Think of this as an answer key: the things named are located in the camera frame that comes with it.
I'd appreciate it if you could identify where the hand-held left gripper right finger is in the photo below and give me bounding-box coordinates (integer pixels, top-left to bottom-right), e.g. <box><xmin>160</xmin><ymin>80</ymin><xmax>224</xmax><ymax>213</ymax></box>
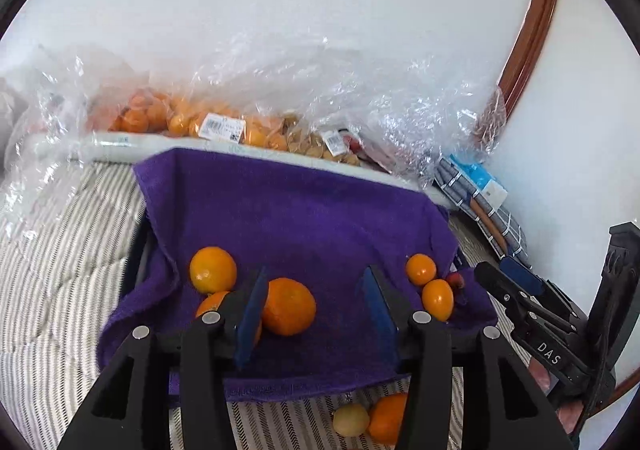
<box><xmin>356</xmin><ymin>265</ymin><xmax>576</xmax><ymax>450</ymax></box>

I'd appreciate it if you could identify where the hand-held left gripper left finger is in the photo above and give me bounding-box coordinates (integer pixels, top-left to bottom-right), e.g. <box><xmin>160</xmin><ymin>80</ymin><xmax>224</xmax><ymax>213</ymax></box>
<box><xmin>57</xmin><ymin>266</ymin><xmax>271</xmax><ymax>450</ymax></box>

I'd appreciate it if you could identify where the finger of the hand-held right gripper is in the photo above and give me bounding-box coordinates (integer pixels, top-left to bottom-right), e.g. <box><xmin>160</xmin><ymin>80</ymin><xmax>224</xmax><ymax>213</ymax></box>
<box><xmin>473</xmin><ymin>261</ymin><xmax>538</xmax><ymax>326</ymax></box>
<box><xmin>499</xmin><ymin>256</ymin><xmax>583</xmax><ymax>326</ymax></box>

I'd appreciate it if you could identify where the large orange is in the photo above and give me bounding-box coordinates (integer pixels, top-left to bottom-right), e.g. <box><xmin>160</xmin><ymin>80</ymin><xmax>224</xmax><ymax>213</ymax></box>
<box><xmin>261</xmin><ymin>277</ymin><xmax>317</xmax><ymax>337</ymax></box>

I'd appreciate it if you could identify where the oval orange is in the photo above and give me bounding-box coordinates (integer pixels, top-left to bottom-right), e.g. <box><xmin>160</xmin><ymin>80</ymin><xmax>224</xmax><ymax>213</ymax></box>
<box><xmin>421</xmin><ymin>279</ymin><xmax>455</xmax><ymax>322</ymax></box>

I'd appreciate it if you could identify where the small orange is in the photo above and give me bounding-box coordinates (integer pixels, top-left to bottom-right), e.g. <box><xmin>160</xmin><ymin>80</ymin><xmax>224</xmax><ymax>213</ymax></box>
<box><xmin>405</xmin><ymin>253</ymin><xmax>437</xmax><ymax>287</ymax></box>

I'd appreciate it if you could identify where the yellow apple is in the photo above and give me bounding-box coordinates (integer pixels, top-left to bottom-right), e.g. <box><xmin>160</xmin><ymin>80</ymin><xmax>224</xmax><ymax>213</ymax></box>
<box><xmin>333</xmin><ymin>403</ymin><xmax>371</xmax><ymax>437</ymax></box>

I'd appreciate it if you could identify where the bag of red fruits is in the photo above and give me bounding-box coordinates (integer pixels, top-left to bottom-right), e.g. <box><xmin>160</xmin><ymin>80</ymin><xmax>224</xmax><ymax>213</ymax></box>
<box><xmin>345</xmin><ymin>130</ymin><xmax>396</xmax><ymax>171</ymax></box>

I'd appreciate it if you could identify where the person's right hand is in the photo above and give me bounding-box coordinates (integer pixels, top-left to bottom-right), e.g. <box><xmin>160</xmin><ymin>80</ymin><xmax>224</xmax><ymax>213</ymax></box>
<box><xmin>530</xmin><ymin>360</ymin><xmax>588</xmax><ymax>436</ymax></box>

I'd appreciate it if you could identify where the grey checked folded cloth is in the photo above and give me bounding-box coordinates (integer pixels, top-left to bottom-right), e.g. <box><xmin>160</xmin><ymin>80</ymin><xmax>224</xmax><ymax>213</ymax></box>
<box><xmin>432</xmin><ymin>157</ymin><xmax>531</xmax><ymax>263</ymax></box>

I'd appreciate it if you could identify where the brown wooden baseboard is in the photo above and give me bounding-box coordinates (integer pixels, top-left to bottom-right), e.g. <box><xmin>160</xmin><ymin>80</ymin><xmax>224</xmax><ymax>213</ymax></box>
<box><xmin>612</xmin><ymin>360</ymin><xmax>640</xmax><ymax>396</ymax></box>

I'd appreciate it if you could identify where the purple towel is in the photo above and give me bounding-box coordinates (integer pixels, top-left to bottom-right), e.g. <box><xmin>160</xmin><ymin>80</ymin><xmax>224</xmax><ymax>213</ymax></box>
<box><xmin>97</xmin><ymin>147</ymin><xmax>501</xmax><ymax>403</ymax></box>

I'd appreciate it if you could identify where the blue tissue pack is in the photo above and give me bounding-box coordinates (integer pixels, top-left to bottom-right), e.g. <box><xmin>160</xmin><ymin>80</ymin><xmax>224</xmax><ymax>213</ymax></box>
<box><xmin>450</xmin><ymin>155</ymin><xmax>508</xmax><ymax>208</ymax></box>

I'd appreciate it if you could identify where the bag of longans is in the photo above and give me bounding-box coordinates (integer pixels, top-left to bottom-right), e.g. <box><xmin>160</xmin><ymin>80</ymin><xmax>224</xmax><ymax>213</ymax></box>
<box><xmin>282</xmin><ymin>112</ymin><xmax>361</xmax><ymax>168</ymax></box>

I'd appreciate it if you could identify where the bag of oranges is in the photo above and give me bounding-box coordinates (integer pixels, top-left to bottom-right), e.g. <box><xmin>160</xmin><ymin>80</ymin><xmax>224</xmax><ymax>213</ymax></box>
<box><xmin>107</xmin><ymin>90</ymin><xmax>291</xmax><ymax>151</ymax></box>

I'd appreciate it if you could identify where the white plastic bag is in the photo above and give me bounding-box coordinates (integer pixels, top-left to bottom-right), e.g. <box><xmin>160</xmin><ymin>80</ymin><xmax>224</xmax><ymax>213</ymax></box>
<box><xmin>0</xmin><ymin>77</ymin><xmax>28</xmax><ymax>156</ymax></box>

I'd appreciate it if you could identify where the brown wooden door frame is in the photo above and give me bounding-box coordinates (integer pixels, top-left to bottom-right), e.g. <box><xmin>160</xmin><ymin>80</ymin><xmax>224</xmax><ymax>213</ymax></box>
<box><xmin>497</xmin><ymin>0</ymin><xmax>566</xmax><ymax>116</ymax></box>

